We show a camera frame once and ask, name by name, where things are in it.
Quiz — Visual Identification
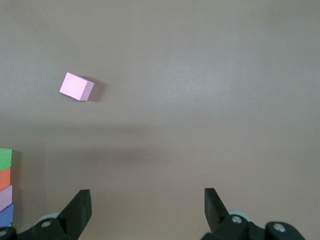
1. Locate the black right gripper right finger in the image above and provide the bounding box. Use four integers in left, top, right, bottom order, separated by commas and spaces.
201, 187, 307, 240

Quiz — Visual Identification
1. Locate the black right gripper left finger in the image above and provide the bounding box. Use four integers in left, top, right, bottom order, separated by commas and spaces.
0, 189, 93, 240

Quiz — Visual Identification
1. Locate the purple foam block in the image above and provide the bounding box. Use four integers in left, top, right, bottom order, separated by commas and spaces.
0, 203, 15, 228

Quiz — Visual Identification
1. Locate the pink foam block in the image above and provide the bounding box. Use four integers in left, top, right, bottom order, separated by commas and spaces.
59, 72, 95, 102
0, 184, 13, 212

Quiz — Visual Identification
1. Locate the orange foam block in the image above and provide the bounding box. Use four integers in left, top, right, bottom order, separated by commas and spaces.
0, 167, 12, 190

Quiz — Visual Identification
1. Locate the green foam block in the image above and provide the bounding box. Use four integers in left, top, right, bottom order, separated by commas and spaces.
0, 148, 13, 172

